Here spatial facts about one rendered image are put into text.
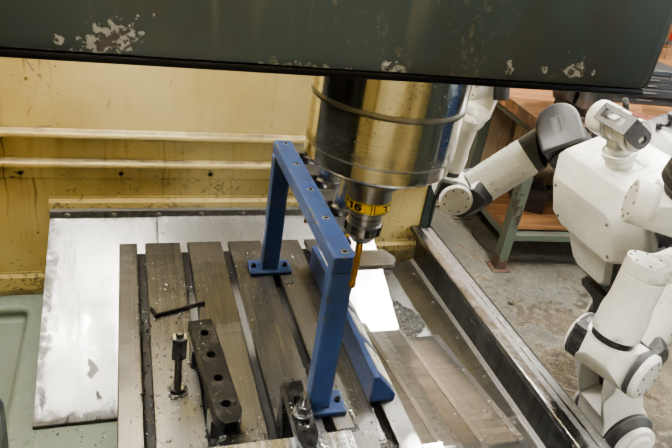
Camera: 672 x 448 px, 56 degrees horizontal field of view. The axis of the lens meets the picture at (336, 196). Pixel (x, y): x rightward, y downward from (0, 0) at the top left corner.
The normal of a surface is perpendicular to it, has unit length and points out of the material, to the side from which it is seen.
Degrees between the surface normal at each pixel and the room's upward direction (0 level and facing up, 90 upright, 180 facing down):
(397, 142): 90
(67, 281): 24
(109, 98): 90
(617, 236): 102
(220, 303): 0
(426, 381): 8
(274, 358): 0
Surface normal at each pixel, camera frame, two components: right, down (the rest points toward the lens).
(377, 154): -0.14, 0.42
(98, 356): 0.25, -0.62
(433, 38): 0.28, 0.46
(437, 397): 0.11, -0.94
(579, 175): -0.83, -0.33
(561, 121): -0.55, -0.37
